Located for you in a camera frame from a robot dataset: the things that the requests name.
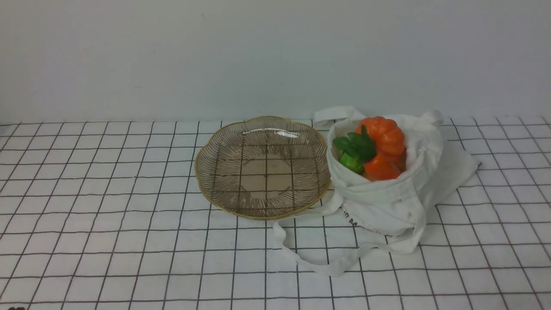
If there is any white canvas tote bag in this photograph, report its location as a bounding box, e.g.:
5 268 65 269
273 106 480 276

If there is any amber glass scalloped plate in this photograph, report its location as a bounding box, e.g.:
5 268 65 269
195 116 331 220

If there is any green toy leafy vegetable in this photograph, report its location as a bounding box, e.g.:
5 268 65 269
332 125 377 174

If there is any orange toy pepper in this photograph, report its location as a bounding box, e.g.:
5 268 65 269
362 153 402 181

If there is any orange toy pumpkin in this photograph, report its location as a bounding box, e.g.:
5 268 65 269
356 116 406 157

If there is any white grid-pattern tablecloth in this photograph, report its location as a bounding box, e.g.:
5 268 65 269
0 117 551 310

